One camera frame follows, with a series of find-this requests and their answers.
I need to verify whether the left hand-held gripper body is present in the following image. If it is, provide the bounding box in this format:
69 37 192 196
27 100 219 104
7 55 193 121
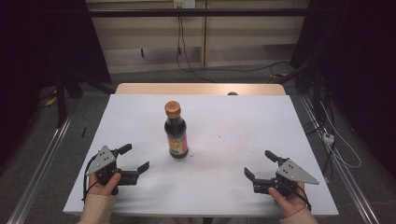
84 145 140 188

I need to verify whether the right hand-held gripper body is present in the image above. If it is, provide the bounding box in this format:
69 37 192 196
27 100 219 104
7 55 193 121
252 158 320 198

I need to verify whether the soy sauce bottle orange cap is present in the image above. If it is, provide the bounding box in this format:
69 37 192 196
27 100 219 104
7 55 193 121
163 100 190 160

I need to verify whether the person's left hand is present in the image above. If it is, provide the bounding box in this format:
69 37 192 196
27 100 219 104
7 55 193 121
88 172 122 197

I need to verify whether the person's right hand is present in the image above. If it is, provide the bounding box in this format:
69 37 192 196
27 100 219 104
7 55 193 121
268 182 310 218

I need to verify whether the white table board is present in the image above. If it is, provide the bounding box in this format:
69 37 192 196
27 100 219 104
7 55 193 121
63 93 339 217

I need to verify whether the white power strip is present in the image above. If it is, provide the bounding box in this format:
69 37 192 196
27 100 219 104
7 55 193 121
322 132 335 146

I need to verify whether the black metal stand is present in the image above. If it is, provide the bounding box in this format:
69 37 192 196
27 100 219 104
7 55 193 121
54 71 116 129

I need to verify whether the wooden table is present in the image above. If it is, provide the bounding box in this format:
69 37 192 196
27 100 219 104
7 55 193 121
115 82 287 96

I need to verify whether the beige desk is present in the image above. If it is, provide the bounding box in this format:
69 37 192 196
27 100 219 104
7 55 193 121
85 0 312 74

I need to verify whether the black curtain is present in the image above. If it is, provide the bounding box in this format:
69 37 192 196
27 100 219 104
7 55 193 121
0 0 112 169
290 0 396 178

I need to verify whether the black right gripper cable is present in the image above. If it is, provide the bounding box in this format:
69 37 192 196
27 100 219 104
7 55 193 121
295 185 312 213

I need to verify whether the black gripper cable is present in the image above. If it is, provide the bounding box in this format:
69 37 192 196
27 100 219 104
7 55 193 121
295 185 312 213
81 153 99 202

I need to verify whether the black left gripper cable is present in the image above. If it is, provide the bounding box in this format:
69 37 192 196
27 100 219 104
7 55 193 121
81 153 99 202

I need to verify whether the white cable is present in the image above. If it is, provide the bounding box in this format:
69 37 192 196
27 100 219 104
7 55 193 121
320 102 362 170

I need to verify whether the metal floor rail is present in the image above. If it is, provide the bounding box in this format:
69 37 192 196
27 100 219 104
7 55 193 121
298 94 381 224
6 115 74 224

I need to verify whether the black cable bundle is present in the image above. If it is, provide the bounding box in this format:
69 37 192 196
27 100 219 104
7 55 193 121
293 66 336 138

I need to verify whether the black floor cable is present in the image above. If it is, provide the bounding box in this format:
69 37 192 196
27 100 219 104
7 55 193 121
186 60 292 76

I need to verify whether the thin black hanging cable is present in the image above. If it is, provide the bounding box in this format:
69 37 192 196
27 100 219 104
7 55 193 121
180 17 219 84

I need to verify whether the black hanging cable with plug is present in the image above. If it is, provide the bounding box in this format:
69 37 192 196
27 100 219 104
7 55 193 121
176 15 188 74

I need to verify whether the wooden post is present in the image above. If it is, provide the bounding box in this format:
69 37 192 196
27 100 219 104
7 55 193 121
200 0 209 68

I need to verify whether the white wall socket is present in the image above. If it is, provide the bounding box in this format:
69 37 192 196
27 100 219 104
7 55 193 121
173 0 196 9

